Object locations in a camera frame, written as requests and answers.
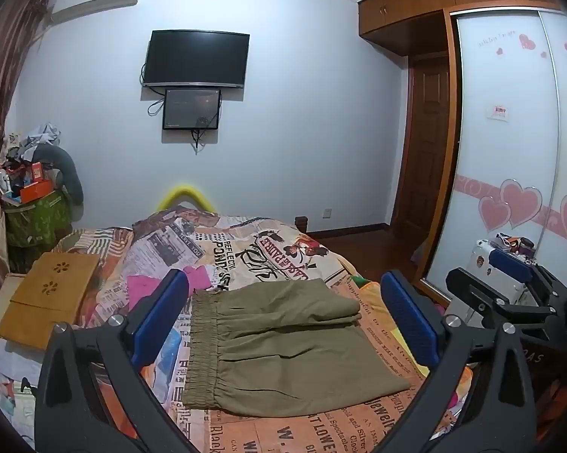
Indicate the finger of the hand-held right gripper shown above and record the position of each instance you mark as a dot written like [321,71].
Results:
[481,292]
[510,262]

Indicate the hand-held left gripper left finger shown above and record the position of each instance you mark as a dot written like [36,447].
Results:
[163,311]

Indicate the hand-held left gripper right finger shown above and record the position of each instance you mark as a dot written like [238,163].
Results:
[408,316]

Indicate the olive green pants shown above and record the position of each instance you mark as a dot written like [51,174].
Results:
[288,354]

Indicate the white suitcase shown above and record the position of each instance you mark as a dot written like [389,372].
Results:
[481,257]

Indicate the pink cloth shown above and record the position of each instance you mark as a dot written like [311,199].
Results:
[142,285]

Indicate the yellow orange fleece blanket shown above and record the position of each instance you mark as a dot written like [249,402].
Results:
[367,292]

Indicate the wooden lap board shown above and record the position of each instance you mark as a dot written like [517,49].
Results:
[47,302]

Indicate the newspaper print blanket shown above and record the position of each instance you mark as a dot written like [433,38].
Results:
[264,255]

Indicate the yellow curved foam tube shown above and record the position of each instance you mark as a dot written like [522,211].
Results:
[187,193]

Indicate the wardrobe with heart print doors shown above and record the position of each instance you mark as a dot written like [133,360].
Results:
[505,127]

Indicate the brown wooden door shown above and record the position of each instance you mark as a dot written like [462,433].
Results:
[425,151]

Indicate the white folded cloth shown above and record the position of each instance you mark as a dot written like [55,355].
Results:
[14,356]

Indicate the green fabric bag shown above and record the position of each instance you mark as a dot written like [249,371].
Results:
[36,219]

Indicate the grey long pillow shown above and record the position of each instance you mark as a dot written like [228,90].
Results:
[69,170]

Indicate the orange box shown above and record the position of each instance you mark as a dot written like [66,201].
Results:
[36,189]

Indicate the pile of grey clothes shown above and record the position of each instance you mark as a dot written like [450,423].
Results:
[40,139]

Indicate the striped brown curtain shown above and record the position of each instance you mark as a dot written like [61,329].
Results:
[5,104]

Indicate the wooden overhead cabinet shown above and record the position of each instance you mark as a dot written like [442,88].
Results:
[406,9]

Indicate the white wall socket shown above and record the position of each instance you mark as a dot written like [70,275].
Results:
[327,213]

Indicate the dark wooden bed post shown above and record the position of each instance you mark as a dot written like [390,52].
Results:
[301,224]

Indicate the small black wall monitor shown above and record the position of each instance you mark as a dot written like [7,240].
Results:
[191,108]

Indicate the black wall television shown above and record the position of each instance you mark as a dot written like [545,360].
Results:
[196,59]

